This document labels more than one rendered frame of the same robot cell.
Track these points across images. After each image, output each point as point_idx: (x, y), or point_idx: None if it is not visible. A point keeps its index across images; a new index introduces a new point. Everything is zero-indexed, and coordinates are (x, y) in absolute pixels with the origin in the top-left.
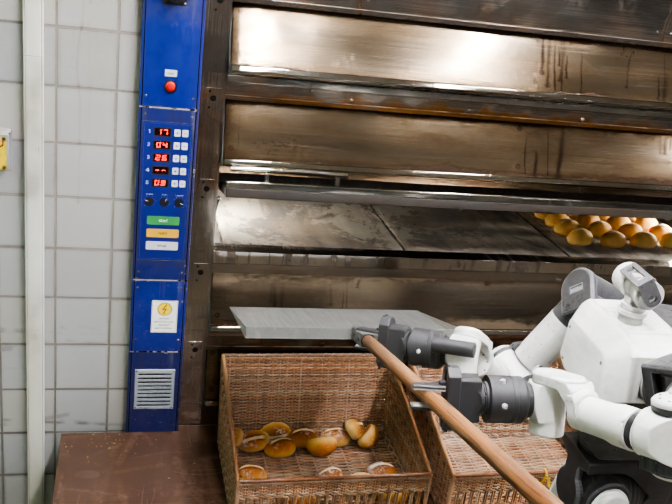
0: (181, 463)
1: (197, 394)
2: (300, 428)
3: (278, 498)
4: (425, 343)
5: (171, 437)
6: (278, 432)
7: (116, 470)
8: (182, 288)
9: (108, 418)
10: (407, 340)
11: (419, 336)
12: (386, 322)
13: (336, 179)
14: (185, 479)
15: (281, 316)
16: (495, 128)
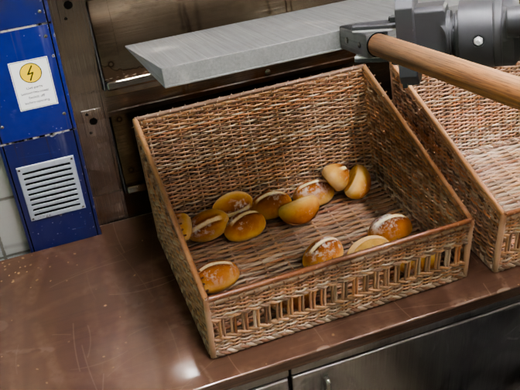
0: (117, 279)
1: (114, 180)
2: (265, 193)
3: (268, 306)
4: (490, 23)
5: (94, 245)
6: (237, 206)
7: (29, 312)
8: (47, 35)
9: (1, 240)
10: (451, 26)
11: (475, 13)
12: (407, 3)
13: None
14: (128, 302)
15: (210, 41)
16: None
